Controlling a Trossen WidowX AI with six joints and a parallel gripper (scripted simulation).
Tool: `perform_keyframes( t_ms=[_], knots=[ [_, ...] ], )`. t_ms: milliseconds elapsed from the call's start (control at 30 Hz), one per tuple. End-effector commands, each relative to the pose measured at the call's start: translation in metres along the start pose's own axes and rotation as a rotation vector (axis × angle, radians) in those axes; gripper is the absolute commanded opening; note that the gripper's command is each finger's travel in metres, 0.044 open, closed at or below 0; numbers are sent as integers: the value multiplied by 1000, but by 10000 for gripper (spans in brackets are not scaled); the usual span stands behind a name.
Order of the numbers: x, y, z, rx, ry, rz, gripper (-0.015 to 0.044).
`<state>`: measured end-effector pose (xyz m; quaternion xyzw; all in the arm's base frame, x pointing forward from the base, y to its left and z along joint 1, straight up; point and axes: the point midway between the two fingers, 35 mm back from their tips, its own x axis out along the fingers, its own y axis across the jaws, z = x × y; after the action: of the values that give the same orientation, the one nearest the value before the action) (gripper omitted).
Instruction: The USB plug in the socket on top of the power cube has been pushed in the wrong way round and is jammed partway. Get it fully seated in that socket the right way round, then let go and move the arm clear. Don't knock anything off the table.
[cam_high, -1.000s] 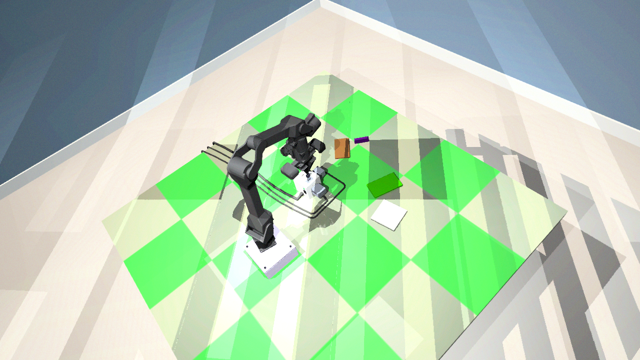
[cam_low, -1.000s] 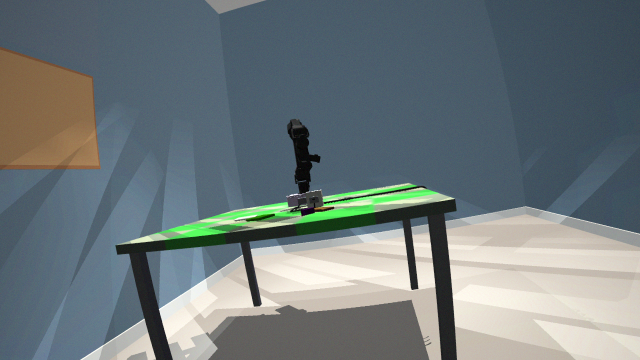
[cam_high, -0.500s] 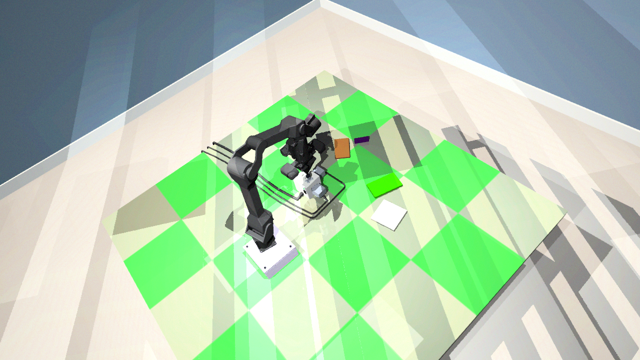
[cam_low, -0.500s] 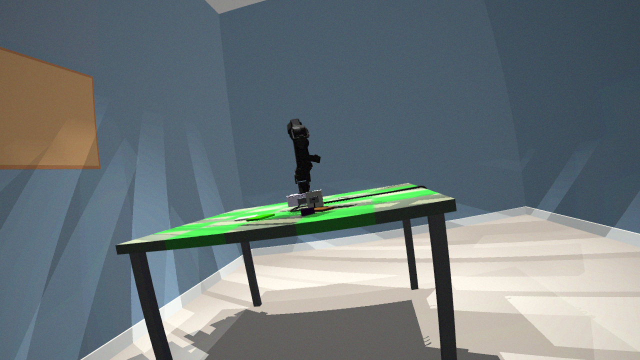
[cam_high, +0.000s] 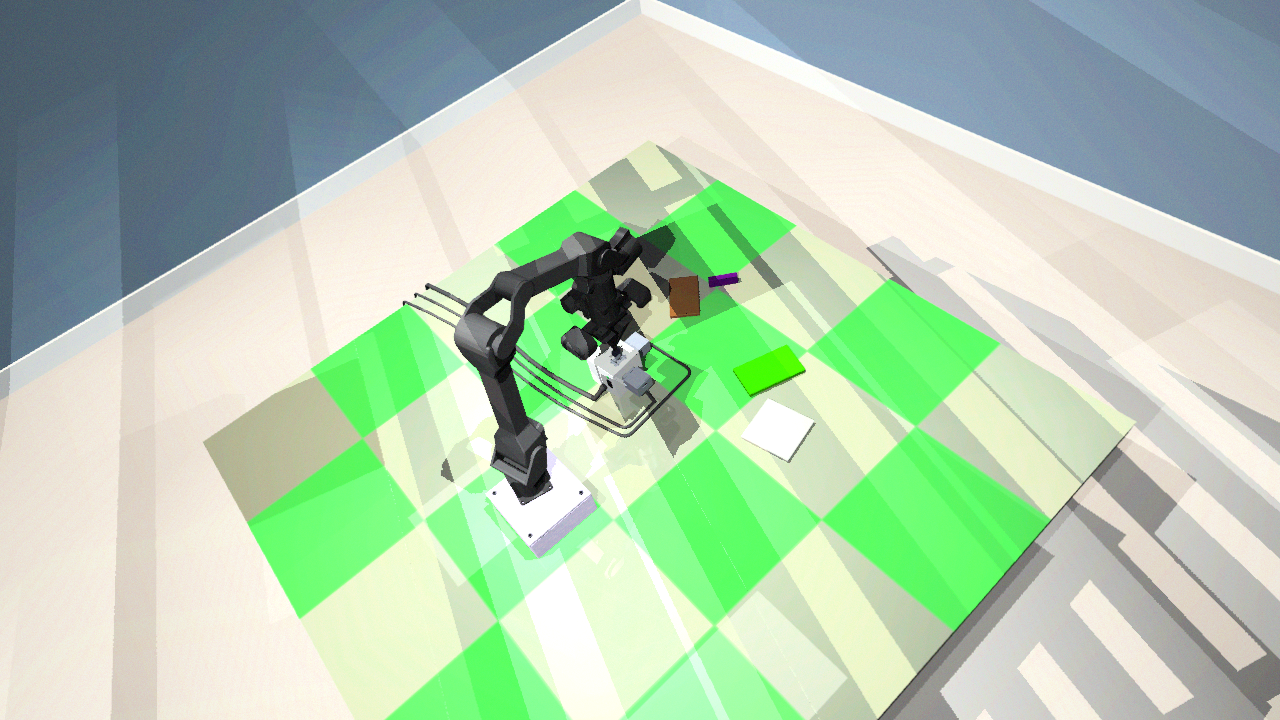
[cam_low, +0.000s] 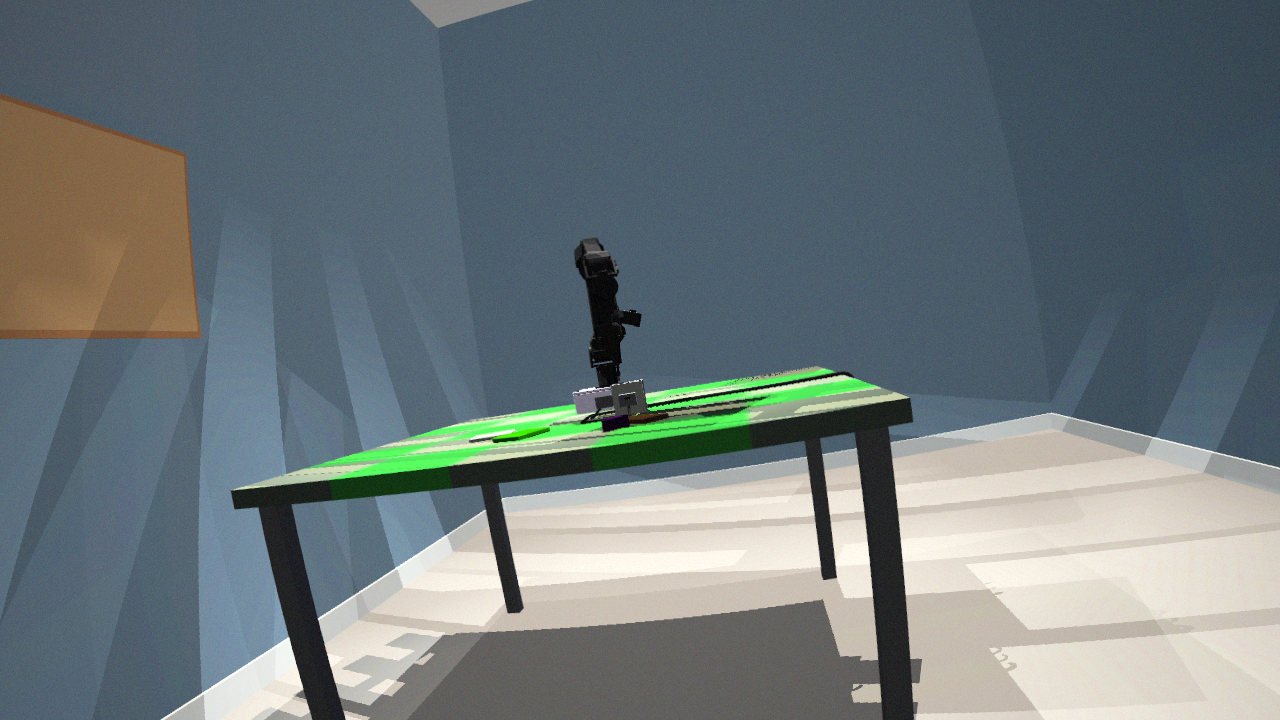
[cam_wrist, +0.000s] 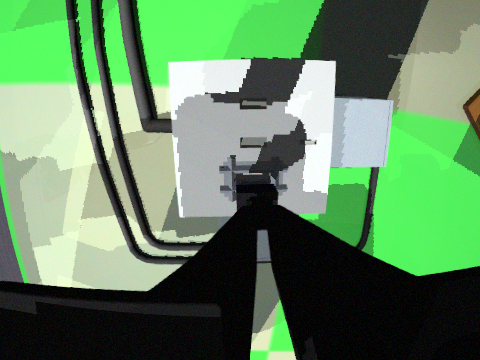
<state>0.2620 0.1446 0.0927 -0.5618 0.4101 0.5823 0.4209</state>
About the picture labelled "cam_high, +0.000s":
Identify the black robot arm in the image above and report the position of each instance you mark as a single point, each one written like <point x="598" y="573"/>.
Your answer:
<point x="520" y="451"/>

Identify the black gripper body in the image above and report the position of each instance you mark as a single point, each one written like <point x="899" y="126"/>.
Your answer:
<point x="579" y="341"/>

